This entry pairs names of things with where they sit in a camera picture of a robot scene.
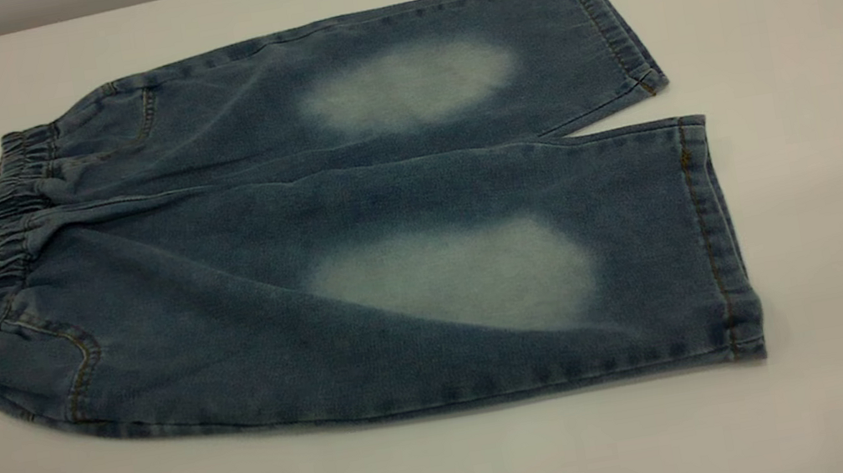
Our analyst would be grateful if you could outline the blue denim kids jeans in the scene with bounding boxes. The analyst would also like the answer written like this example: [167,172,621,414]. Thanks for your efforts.
[0,0,772,473]

